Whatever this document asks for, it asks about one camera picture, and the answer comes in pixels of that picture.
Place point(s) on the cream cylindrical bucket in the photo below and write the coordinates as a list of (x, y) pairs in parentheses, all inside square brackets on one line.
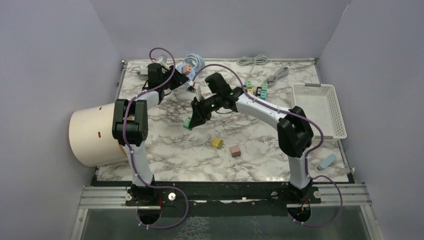
[(91, 139)]

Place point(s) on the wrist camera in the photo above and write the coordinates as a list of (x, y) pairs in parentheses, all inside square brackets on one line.
[(195, 88), (161, 60)]

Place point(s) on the round blue power socket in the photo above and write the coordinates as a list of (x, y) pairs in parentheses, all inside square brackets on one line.
[(184, 78)]

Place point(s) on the black power strip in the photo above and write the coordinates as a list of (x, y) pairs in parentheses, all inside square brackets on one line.
[(258, 92)]

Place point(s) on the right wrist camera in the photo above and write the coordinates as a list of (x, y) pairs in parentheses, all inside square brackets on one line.
[(195, 88)]

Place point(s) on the white perforated basket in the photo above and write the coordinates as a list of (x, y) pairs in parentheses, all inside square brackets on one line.
[(320, 104)]

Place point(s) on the white power strip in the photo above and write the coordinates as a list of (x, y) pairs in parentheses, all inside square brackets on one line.
[(145, 69)]

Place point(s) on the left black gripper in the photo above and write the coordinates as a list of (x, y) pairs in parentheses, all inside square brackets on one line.
[(178, 78)]

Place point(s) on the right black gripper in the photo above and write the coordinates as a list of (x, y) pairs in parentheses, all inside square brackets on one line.
[(200, 115)]

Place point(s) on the black table front rail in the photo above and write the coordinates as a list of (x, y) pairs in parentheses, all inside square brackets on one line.
[(215, 199)]

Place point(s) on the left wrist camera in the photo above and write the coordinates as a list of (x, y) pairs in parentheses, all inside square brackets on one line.
[(161, 60)]

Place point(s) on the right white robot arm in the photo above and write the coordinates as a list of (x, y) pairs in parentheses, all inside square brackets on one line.
[(293, 130)]

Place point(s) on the yellow usb charger plug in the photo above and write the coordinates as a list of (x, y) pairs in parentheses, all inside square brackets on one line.
[(217, 143)]

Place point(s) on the pink charger plug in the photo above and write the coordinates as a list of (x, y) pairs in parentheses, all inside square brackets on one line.
[(187, 69), (235, 151)]

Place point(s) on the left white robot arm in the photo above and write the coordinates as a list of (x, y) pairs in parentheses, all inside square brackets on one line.
[(130, 118)]

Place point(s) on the teal charger plug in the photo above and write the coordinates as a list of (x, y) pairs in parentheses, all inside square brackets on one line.
[(263, 95), (264, 88)]

